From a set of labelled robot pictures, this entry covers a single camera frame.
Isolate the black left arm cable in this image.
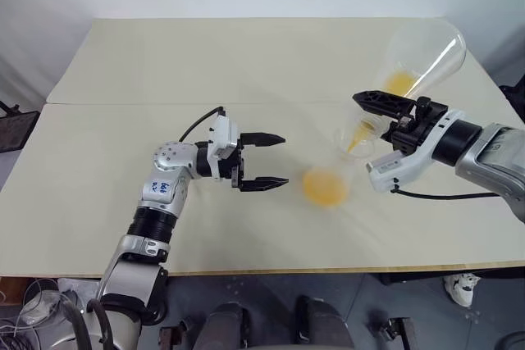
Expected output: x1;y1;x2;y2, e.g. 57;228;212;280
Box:
177;106;227;143

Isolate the black metal stand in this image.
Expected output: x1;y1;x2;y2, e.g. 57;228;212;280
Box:
0;98;41;155

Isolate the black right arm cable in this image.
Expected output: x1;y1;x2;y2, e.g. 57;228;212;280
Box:
390;186;504;201

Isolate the dark rounded shape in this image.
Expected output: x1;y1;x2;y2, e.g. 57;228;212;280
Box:
295;294;357;350
203;300;252;350

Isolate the black equipment beside table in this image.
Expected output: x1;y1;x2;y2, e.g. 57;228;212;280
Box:
497;83;525;116

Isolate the black ribbed hose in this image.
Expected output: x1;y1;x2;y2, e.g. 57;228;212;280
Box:
61;297;118;350

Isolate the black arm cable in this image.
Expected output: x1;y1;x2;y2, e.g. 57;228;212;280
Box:
177;106;227;143
390;186;504;201

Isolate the white sneaker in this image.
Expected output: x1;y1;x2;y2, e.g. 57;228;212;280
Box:
441;271;482;308

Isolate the small clear plastic beaker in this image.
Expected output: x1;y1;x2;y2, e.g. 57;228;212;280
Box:
300;120;383;210

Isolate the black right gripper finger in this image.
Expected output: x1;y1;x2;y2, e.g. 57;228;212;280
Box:
352;89;416;120

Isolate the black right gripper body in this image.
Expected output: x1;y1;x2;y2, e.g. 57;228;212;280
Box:
379;95;449;159

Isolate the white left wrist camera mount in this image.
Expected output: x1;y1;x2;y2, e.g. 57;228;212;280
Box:
205;115;242;181

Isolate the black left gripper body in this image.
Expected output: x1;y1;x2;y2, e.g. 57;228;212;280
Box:
220;142;248;190

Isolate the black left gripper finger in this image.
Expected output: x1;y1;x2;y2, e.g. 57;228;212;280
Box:
237;175;290;194
239;131;287;151

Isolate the black floor clamp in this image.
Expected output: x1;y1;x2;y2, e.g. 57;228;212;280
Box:
381;316;420;350

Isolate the silver robot torso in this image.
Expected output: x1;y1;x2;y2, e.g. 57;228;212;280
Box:
0;311;143;350

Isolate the clear plastic container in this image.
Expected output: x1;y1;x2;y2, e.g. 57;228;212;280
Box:
19;287;63;327

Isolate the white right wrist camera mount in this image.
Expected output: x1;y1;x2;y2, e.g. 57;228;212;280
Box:
365;109;468;195

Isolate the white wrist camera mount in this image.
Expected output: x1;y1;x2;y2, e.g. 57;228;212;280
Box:
205;115;242;181
365;109;468;195

